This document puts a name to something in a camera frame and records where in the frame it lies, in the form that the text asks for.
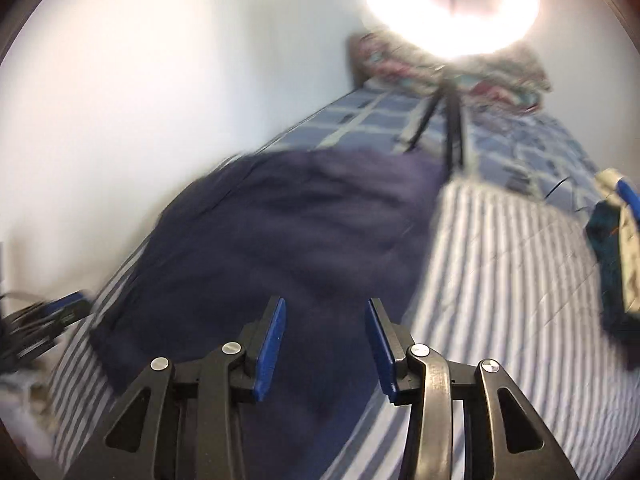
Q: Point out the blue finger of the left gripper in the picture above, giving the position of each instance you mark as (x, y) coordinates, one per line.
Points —
(65, 322)
(75, 303)

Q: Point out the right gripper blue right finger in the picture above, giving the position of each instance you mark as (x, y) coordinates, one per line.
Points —
(389, 343)

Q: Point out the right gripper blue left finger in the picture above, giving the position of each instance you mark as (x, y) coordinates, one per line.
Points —
(263, 349)

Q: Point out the navy quilted puffer jacket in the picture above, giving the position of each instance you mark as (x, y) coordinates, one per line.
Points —
(325, 230)

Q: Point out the blue checked bed sheet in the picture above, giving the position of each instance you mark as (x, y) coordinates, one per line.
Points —
(533, 154)

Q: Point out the blue garment pile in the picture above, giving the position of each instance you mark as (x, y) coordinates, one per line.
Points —
(613, 233)

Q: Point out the folded floral quilt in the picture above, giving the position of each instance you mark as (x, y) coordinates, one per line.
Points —
(513, 77)

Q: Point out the bright ring light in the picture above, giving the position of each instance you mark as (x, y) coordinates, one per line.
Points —
(451, 29)

